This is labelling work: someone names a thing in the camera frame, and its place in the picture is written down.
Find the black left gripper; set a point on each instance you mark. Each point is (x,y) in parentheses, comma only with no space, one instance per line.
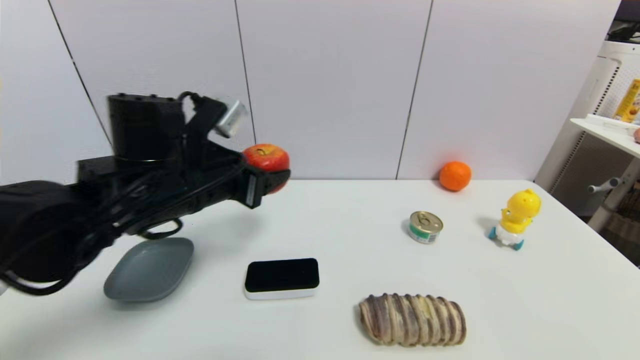
(225,185)

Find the red apple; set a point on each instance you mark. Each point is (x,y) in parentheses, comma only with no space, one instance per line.
(266,156)

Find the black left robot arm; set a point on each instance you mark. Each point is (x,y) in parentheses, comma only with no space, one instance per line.
(145,130)

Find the black and white eraser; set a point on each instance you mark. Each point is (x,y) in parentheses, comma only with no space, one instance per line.
(282,276)

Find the grey square plate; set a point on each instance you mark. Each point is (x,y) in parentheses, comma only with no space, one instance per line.
(150,270)

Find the small tin can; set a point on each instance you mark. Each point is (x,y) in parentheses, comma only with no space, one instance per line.
(425,227)

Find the orange fruit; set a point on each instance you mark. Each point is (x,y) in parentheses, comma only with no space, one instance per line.
(455,176)

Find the striped bread loaf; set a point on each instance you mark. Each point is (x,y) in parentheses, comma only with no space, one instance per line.
(412,320)

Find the yellow duck toy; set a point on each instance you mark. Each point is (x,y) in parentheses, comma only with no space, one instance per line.
(517,215)

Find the white pegboard cabinet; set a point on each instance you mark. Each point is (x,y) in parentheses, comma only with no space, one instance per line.
(580,130)

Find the white side table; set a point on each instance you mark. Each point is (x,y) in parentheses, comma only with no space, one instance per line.
(612,131)

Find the yellow box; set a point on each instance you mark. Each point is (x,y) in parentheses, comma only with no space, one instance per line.
(630,100)

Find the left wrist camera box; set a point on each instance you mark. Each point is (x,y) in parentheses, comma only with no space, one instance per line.
(225,117)

